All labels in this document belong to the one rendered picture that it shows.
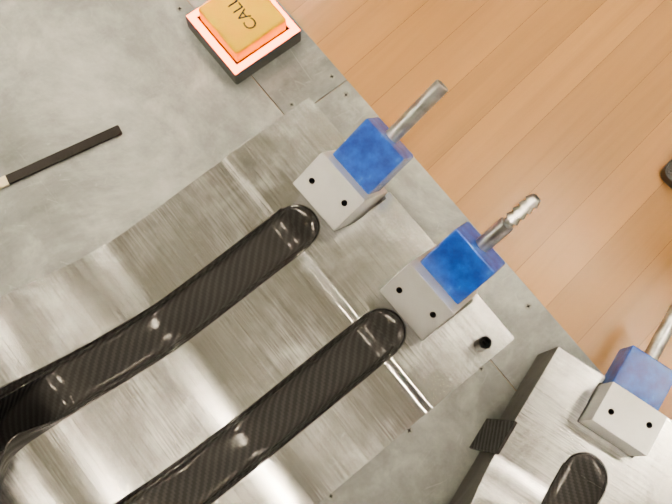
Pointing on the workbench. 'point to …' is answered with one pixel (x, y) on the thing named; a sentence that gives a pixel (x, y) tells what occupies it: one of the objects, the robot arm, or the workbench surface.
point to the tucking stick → (59, 156)
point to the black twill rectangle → (493, 435)
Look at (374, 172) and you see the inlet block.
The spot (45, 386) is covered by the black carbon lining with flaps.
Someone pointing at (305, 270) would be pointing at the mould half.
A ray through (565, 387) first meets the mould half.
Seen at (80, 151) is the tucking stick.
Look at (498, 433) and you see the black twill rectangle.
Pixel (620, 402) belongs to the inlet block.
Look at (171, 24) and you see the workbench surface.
